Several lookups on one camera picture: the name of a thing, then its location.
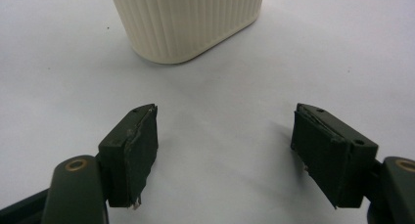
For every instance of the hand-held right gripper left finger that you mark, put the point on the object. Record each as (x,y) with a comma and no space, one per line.
(137,158)

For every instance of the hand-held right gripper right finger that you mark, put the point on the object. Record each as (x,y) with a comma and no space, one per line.
(329,158)

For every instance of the cream ribbed pump bottle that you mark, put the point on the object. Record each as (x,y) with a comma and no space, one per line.
(186,22)

